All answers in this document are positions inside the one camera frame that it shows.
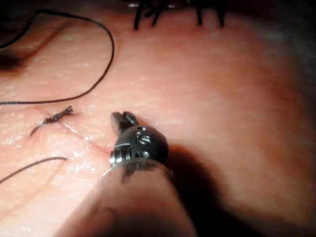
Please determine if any right arm needle driver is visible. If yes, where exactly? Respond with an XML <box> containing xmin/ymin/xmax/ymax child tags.
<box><xmin>109</xmin><ymin>124</ymin><xmax>169</xmax><ymax>167</ymax></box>

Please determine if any right arm needle driver jaw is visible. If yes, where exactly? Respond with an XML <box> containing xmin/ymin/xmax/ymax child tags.
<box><xmin>122</xmin><ymin>111</ymin><xmax>139</xmax><ymax>129</ymax></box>
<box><xmin>111</xmin><ymin>112</ymin><xmax>127</xmax><ymax>136</ymax></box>

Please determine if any black stitching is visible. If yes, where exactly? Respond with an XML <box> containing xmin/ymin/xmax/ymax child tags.
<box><xmin>128</xmin><ymin>0</ymin><xmax>229</xmax><ymax>31</ymax></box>
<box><xmin>29</xmin><ymin>105</ymin><xmax>75</xmax><ymax>138</ymax></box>

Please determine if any tissue pad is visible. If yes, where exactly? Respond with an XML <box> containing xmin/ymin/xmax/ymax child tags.
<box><xmin>0</xmin><ymin>0</ymin><xmax>316</xmax><ymax>237</ymax></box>

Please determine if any black thread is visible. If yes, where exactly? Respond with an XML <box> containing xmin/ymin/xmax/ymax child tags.
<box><xmin>0</xmin><ymin>9</ymin><xmax>116</xmax><ymax>185</ymax></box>

